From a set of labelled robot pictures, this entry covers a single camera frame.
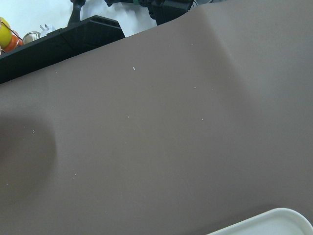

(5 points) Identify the orange fruit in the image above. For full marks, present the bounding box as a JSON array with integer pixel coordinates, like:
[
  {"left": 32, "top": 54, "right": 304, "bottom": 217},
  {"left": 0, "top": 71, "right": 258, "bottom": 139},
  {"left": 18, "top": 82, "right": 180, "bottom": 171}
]
[{"left": 1, "top": 34, "right": 23, "bottom": 52}]

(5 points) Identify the yellow fruit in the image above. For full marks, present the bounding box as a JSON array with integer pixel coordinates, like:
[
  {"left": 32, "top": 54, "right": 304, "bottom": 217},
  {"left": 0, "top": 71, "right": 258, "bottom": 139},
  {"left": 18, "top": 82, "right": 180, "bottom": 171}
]
[{"left": 0, "top": 17, "right": 12, "bottom": 48}]

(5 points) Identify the cream rabbit tray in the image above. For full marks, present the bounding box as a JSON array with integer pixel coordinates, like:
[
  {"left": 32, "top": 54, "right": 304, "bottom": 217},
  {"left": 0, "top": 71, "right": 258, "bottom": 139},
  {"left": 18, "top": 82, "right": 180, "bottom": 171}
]
[{"left": 212, "top": 208, "right": 313, "bottom": 235}]

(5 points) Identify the black tray box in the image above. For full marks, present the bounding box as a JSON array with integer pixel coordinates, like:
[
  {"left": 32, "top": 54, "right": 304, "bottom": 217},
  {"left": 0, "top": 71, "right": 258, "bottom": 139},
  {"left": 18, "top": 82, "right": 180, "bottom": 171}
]
[{"left": 0, "top": 15, "right": 125, "bottom": 83}]

